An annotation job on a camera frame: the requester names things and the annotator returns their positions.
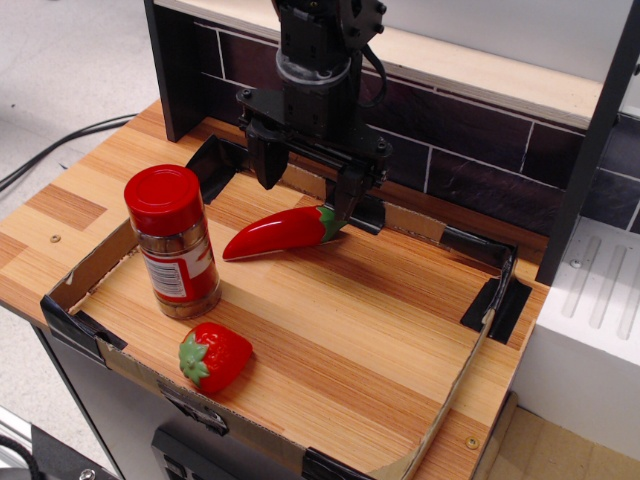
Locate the white ridged side counter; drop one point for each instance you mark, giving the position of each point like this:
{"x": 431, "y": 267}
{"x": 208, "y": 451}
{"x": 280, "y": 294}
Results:
{"x": 580, "y": 369}

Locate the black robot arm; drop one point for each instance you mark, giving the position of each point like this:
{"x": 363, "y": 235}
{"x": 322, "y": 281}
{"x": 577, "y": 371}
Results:
{"x": 320, "y": 34}

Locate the black device below table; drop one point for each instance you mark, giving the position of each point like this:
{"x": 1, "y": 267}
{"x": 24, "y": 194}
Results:
{"x": 185, "y": 457}

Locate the red toy strawberry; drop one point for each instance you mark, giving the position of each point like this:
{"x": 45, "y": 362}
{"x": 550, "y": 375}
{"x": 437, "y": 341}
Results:
{"x": 212, "y": 356}

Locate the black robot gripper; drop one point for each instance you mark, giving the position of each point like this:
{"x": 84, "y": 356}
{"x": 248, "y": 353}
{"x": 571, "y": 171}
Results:
{"x": 317, "y": 114}

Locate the cardboard fence with black tape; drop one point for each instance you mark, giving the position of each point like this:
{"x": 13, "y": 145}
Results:
{"x": 374, "y": 357}

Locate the red-capped spice bottle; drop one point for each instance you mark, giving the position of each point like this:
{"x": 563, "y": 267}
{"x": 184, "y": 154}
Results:
{"x": 167, "y": 215}

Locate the black equipment at bottom-left corner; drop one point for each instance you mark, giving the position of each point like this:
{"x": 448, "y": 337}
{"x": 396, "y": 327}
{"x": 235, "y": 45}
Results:
{"x": 28, "y": 452}

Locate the red toy chili pepper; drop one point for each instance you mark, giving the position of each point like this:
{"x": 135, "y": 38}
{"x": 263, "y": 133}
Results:
{"x": 288, "y": 229}

